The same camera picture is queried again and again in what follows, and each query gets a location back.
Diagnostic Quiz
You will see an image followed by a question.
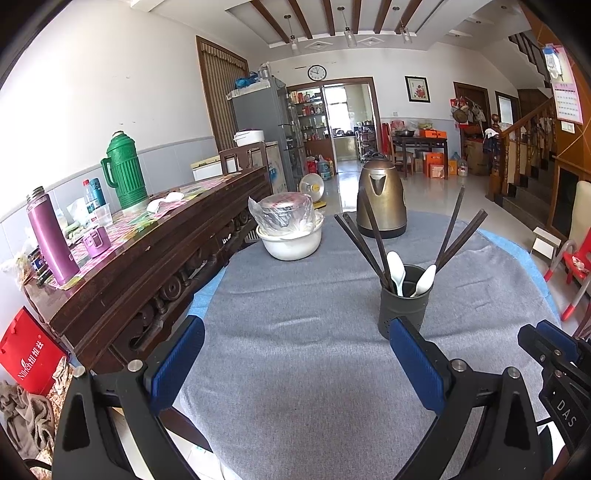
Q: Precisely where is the white plastic spoon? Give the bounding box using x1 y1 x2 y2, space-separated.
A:
387 251 406 297

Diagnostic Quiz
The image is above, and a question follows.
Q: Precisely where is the dark wooden side table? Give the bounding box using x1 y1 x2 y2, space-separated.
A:
390 133 449 179

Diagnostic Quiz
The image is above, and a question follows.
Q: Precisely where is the white chest freezer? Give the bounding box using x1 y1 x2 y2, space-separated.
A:
190 141 288 193

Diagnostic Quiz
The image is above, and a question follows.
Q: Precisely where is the white round fan heater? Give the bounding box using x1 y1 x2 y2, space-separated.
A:
298 173 327 209

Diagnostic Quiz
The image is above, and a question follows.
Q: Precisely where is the wooden stair railing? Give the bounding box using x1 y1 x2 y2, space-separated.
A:
487 97 556 204

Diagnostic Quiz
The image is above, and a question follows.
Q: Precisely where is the red child chair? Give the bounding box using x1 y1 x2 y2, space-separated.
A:
544 235 591 321

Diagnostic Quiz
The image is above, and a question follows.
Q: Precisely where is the white bowl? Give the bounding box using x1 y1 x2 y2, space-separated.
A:
256 212 325 261

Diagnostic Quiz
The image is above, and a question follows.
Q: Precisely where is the dark carved wooden sideboard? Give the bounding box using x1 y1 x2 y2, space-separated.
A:
24 167 271 373

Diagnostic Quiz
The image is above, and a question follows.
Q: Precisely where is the dark chopstick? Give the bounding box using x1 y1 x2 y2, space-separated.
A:
359 188 393 282
342 213 393 291
334 213 389 289
436 209 488 271

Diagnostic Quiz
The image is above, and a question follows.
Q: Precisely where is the green thermos jug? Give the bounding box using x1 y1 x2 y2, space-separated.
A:
101 131 147 210

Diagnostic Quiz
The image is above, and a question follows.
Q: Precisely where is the wall calendar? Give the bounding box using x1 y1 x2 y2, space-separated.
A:
542 44 583 125

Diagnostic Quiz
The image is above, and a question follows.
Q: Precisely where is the plastic water bottle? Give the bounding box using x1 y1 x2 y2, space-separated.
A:
83 180 101 216

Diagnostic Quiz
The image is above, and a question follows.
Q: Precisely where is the wooden chair behind sideboard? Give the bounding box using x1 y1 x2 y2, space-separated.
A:
219 142 269 175

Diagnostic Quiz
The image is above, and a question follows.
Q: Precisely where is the purple thermos bottle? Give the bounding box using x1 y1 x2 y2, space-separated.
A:
26 186 79 286

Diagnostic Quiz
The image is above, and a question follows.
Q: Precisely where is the grey tablecloth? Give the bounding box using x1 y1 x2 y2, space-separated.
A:
174 218 556 479

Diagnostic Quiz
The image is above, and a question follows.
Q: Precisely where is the grey refrigerator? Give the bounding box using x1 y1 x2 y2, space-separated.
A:
226 76 304 191

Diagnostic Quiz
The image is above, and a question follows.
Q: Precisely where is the framed flower picture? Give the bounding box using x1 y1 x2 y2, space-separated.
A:
405 76 431 103

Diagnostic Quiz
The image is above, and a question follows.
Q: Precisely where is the small purple cup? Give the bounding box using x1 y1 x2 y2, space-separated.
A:
82 226 111 258

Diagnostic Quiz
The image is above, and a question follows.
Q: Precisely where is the dark metal utensil holder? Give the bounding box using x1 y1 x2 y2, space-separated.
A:
378 265 432 340

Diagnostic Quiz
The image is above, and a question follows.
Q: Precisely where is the white step stool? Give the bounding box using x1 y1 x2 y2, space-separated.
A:
531 227 562 261

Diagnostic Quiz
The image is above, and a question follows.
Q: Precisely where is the bronze electric kettle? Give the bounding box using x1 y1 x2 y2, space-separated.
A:
359 158 407 239

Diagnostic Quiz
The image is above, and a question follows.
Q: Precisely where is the cream sofa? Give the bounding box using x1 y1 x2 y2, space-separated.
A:
568 181 591 247

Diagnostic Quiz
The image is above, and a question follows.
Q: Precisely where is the red gift bag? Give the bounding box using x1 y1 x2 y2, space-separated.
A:
0 307 66 396

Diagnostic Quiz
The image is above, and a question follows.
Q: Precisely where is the round wall clock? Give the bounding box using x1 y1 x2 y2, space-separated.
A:
307 64 328 82

